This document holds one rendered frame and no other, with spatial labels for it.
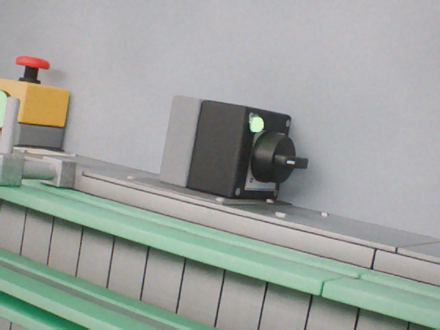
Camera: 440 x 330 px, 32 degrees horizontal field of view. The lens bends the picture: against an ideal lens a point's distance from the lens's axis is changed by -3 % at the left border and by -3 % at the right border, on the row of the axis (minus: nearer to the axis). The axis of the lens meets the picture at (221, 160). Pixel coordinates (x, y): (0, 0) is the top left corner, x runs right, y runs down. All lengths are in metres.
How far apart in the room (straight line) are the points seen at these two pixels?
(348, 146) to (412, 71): 0.09
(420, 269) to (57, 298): 0.27
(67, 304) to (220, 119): 0.20
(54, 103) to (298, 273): 0.46
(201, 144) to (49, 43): 0.32
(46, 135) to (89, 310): 0.32
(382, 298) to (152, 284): 0.25
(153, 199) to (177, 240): 0.13
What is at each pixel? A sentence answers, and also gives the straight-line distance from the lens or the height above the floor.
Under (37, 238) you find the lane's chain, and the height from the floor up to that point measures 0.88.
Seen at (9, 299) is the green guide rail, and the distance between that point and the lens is 0.67.
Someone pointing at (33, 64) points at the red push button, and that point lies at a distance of 0.87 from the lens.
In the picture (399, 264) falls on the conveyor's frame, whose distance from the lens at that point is 0.54.
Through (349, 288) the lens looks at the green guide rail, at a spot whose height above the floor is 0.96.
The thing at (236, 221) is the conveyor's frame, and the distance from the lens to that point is 0.59.
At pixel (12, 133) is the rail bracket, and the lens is 0.65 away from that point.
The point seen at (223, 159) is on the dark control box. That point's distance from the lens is 0.65.
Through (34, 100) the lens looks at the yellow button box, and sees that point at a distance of 0.85.
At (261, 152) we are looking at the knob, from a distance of 0.66.
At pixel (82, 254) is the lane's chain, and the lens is 0.69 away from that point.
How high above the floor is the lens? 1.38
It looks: 56 degrees down
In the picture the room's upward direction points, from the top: 85 degrees counter-clockwise
